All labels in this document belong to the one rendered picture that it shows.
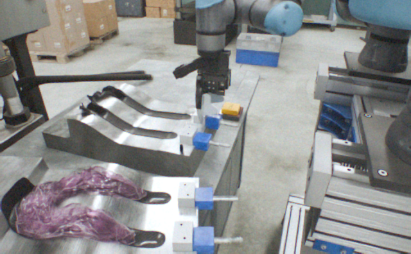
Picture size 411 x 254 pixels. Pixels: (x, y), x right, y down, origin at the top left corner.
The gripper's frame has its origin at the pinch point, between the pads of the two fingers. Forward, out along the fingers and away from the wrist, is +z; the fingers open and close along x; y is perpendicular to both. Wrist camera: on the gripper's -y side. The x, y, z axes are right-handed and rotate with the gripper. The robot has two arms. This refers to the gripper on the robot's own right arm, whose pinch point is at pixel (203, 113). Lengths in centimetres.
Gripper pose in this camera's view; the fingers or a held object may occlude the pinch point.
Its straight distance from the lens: 82.3
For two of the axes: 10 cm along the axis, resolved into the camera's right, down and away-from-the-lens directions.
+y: 9.5, 1.5, -2.6
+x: 3.0, -4.8, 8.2
